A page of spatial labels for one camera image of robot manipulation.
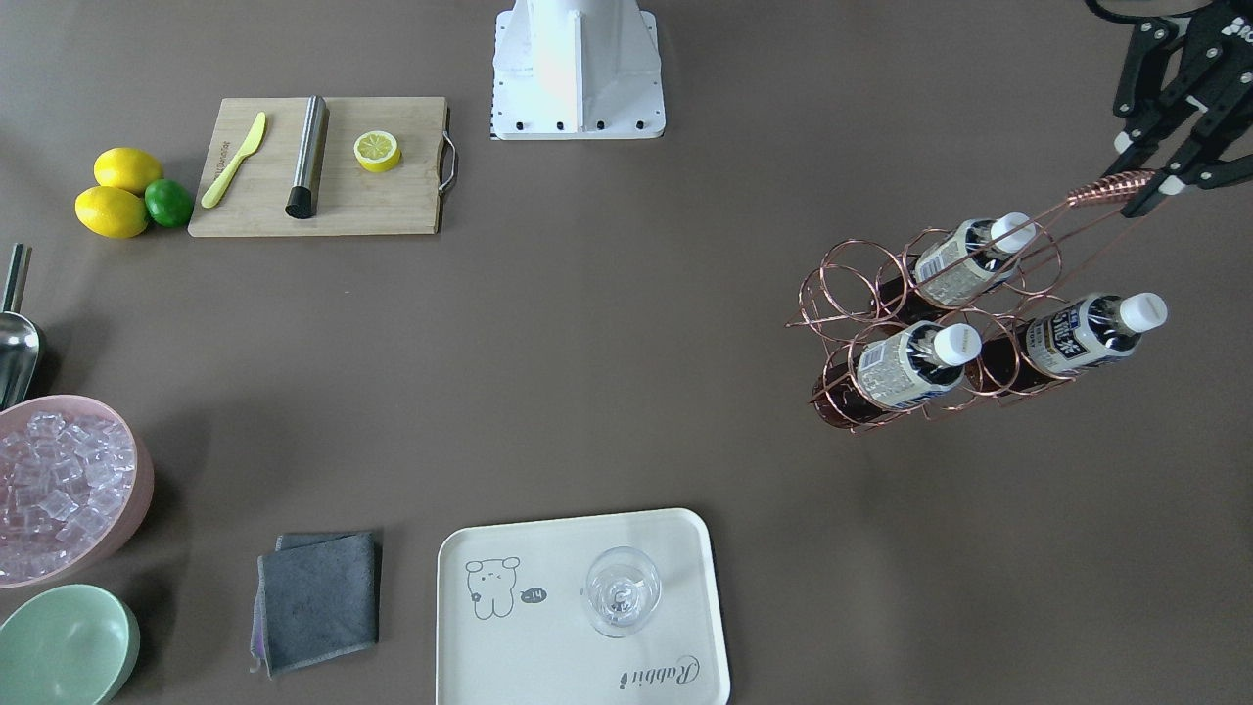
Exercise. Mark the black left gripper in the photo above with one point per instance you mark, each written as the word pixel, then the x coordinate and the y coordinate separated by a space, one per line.
pixel 1200 61

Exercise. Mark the tea bottle front slot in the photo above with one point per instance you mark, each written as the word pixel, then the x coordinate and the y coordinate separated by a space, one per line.
pixel 1095 331

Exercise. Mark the copper wire bottle basket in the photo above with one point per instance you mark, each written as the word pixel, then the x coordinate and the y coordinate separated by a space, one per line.
pixel 964 315

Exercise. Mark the tea bottle back slot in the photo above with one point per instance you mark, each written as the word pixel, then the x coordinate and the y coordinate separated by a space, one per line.
pixel 975 257

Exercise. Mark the tea bottle side slot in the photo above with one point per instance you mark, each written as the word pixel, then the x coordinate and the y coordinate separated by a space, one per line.
pixel 924 361

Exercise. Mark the clear wine glass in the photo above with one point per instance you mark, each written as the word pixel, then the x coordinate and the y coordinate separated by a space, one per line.
pixel 621 592

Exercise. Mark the half lemon slice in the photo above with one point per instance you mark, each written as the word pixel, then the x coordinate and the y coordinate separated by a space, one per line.
pixel 377 151

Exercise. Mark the bamboo cutting board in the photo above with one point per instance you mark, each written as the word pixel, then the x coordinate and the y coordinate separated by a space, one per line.
pixel 406 200

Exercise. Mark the cream serving tray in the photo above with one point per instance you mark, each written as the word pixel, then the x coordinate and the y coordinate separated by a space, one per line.
pixel 511 627

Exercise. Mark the steel muddler black tip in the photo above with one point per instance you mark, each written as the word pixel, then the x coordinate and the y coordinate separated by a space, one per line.
pixel 303 196

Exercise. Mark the yellow plastic knife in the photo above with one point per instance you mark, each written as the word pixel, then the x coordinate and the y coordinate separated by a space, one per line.
pixel 247 148

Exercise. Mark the grey folded cloth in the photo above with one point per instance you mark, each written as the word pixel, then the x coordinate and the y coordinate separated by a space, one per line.
pixel 317 598

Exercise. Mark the green lime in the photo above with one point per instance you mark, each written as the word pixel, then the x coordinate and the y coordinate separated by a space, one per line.
pixel 168 203

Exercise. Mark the yellow lemon upper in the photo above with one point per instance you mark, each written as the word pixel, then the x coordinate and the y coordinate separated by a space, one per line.
pixel 130 169

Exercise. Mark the yellow lemon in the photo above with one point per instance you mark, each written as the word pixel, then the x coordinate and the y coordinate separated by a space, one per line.
pixel 111 212
pixel 130 169

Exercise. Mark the yellow lemon lower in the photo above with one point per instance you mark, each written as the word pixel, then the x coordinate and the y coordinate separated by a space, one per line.
pixel 111 212

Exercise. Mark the pink bowl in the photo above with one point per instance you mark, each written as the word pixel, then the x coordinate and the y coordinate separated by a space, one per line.
pixel 141 497

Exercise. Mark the clear ice cubes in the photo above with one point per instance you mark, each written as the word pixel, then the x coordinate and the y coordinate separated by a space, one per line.
pixel 66 478

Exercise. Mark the steel ice scoop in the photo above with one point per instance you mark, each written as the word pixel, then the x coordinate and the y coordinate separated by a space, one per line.
pixel 21 339

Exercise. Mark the mint green bowl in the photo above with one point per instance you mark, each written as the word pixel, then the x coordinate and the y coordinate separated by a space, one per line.
pixel 73 644

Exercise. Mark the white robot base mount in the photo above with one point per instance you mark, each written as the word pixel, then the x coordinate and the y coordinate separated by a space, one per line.
pixel 577 70

